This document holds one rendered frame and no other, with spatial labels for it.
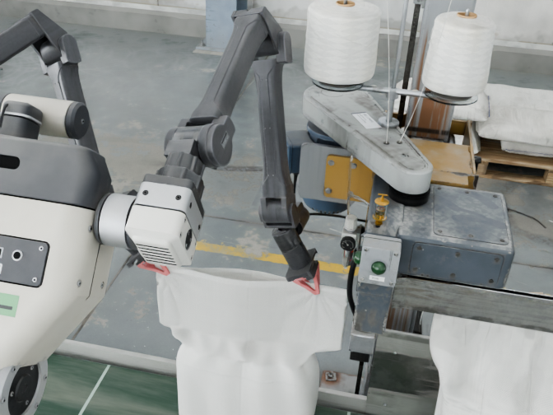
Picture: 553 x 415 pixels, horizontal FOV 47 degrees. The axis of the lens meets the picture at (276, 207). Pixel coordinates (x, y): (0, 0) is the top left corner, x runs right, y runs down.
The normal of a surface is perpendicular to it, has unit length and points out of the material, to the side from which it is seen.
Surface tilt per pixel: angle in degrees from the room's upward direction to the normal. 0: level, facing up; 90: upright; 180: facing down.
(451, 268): 90
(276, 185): 72
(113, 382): 0
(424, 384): 90
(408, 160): 0
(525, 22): 90
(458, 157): 0
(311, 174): 90
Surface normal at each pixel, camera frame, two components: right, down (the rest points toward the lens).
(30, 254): -0.13, -0.15
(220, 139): 0.91, -0.01
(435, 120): -0.21, 0.51
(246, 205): 0.04, -0.85
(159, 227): -0.07, -0.48
